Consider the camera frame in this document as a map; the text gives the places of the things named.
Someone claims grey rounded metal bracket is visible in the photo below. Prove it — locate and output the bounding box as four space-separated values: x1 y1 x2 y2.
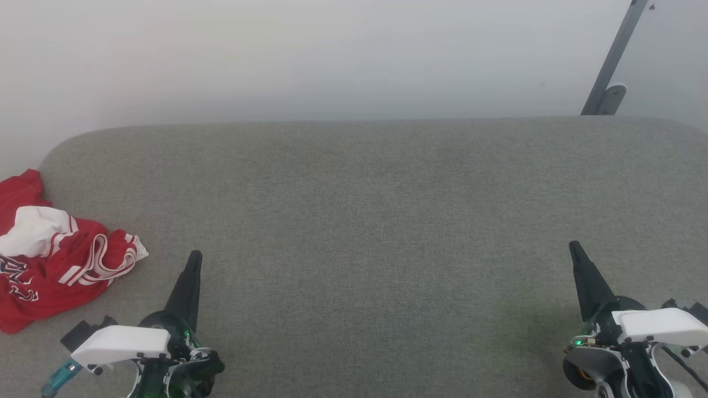
597 84 628 116

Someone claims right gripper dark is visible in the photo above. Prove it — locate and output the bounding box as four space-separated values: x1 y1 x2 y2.
569 240 648 344

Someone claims grey fabric sofa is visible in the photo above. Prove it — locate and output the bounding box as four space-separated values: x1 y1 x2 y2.
0 115 708 398

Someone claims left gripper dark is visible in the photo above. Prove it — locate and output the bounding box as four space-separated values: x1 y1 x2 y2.
138 250 204 361

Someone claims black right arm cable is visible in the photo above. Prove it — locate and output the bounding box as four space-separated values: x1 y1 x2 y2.
661 344 708 390

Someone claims grey slanted metal bar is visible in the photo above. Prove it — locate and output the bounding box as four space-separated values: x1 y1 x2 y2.
581 0 648 116

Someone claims red and white sports jersey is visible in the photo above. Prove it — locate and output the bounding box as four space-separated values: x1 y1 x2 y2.
0 169 149 334

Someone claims teal camera cable connector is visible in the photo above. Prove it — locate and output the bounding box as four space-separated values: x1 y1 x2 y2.
41 359 84 398

